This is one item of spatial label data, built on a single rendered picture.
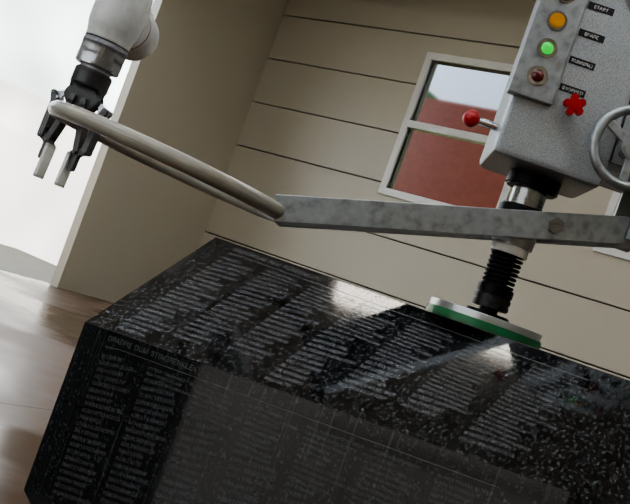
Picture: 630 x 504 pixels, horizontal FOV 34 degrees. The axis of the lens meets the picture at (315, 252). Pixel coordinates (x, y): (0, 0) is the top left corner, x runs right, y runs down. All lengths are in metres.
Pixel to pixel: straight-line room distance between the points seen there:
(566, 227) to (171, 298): 0.79
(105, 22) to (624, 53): 0.96
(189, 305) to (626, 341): 6.58
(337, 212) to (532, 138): 0.37
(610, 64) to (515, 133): 0.20
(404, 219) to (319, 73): 8.90
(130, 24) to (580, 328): 6.85
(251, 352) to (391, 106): 8.24
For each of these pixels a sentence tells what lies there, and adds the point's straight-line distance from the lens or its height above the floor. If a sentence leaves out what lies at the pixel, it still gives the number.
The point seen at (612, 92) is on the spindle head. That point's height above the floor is 1.34.
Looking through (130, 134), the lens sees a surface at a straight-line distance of 1.71.
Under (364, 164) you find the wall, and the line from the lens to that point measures 9.97.
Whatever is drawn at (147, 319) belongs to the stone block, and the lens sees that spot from 2.04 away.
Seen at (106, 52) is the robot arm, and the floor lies 1.13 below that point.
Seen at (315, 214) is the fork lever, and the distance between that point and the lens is 1.84.
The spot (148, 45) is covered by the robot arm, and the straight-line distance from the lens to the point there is 2.17.
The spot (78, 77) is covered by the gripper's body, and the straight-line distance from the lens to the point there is 2.03.
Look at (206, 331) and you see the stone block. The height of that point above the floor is 0.69.
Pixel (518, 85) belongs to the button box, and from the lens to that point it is 1.82.
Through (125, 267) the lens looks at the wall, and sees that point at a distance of 10.45.
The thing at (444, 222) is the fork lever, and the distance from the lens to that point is 1.84.
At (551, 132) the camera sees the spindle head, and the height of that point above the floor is 1.24.
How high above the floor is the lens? 0.85
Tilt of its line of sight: 2 degrees up
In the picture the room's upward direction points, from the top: 20 degrees clockwise
